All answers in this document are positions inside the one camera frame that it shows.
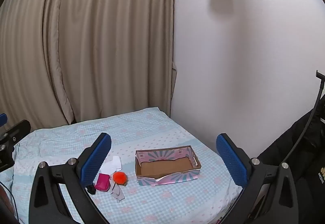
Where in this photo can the orange fluffy pompom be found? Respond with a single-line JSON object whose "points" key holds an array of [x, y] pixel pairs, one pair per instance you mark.
{"points": [[119, 177]]}

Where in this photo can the black jacket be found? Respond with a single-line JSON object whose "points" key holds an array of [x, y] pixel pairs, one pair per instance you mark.
{"points": [[304, 142]]}

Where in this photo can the grey sock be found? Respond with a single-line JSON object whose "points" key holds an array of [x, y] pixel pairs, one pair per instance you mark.
{"points": [[117, 192]]}

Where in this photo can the black curved rod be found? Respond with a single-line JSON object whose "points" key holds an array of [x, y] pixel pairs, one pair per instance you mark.
{"points": [[308, 122]]}

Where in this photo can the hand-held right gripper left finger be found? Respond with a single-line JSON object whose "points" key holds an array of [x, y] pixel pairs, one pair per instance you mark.
{"points": [[95, 160]]}

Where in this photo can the light blue bow-print bedsheet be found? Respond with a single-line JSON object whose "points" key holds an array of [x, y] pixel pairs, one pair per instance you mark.
{"points": [[152, 132]]}

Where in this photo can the beige curtain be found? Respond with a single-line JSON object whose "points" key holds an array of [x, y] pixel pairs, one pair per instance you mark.
{"points": [[88, 36]]}

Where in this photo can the patterned cardboard box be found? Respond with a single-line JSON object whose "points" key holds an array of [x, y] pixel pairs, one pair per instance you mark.
{"points": [[162, 165]]}

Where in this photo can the white sock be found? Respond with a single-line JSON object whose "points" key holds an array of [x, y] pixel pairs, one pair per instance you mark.
{"points": [[113, 164]]}

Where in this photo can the black sock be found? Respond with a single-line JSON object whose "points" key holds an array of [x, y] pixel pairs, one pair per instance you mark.
{"points": [[91, 189]]}

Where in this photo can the pink pouch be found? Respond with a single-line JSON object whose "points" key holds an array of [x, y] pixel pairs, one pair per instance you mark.
{"points": [[102, 181]]}

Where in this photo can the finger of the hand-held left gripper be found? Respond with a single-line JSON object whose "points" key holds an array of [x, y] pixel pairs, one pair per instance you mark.
{"points": [[2, 119], [15, 132]]}

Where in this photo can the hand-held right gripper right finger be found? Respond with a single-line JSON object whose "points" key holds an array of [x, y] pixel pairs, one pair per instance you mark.
{"points": [[232, 163]]}

